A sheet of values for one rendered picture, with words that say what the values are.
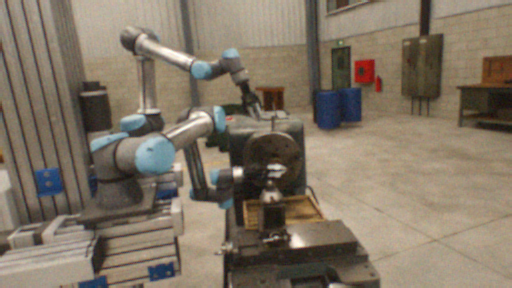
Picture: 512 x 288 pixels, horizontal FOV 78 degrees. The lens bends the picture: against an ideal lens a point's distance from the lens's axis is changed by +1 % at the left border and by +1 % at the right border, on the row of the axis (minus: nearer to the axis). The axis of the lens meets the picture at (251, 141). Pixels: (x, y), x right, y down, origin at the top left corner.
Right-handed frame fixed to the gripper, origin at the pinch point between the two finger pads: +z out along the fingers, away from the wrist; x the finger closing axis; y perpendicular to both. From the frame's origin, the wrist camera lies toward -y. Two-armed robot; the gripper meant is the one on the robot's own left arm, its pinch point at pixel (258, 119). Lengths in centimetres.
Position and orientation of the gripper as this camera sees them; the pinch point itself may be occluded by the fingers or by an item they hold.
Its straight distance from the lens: 154.2
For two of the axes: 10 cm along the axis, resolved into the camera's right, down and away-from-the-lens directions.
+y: 0.6, 2.1, -9.8
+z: 4.0, 8.9, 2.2
